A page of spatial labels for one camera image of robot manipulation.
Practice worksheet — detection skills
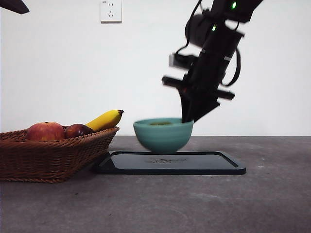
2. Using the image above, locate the teal ribbed bowl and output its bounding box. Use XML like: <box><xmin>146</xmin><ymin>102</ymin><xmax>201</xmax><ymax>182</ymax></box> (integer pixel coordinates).
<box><xmin>133</xmin><ymin>118</ymin><xmax>194</xmax><ymax>154</ymax></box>

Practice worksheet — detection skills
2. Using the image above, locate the black rectangular tray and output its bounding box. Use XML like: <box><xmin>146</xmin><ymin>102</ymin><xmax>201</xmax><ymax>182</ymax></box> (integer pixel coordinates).
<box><xmin>91</xmin><ymin>150</ymin><xmax>246</xmax><ymax>176</ymax></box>

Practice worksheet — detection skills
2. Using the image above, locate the yellow banana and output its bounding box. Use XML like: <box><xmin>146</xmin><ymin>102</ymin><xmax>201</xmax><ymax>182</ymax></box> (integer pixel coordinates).
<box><xmin>85</xmin><ymin>109</ymin><xmax>124</xmax><ymax>133</ymax></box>

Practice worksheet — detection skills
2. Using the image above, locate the dark red plum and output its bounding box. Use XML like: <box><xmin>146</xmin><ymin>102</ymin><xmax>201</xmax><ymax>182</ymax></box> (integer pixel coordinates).
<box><xmin>64</xmin><ymin>124</ymin><xmax>95</xmax><ymax>139</ymax></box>

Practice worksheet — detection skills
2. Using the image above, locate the red apple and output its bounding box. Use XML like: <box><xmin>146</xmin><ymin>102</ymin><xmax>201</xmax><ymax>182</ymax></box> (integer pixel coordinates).
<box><xmin>26</xmin><ymin>122</ymin><xmax>66</xmax><ymax>141</ymax></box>

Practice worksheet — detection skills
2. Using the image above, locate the brown wicker basket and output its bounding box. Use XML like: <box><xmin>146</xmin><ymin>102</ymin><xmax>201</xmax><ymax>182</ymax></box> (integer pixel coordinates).
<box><xmin>0</xmin><ymin>126</ymin><xmax>120</xmax><ymax>184</ymax></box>

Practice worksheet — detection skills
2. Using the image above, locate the black cable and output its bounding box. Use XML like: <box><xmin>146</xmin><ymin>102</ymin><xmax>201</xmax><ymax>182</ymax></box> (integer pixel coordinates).
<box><xmin>221</xmin><ymin>48</ymin><xmax>242</xmax><ymax>87</ymax></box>
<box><xmin>174</xmin><ymin>0</ymin><xmax>204</xmax><ymax>58</ymax></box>

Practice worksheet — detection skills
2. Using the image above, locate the pale grey camera box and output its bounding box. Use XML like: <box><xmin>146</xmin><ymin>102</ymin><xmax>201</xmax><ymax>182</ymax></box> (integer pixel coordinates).
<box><xmin>168</xmin><ymin>52</ymin><xmax>179</xmax><ymax>68</ymax></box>

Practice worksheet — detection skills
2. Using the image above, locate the white wall socket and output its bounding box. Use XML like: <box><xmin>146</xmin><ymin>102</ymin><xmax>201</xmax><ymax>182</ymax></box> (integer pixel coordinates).
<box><xmin>100</xmin><ymin>0</ymin><xmax>122</xmax><ymax>24</ymax></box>

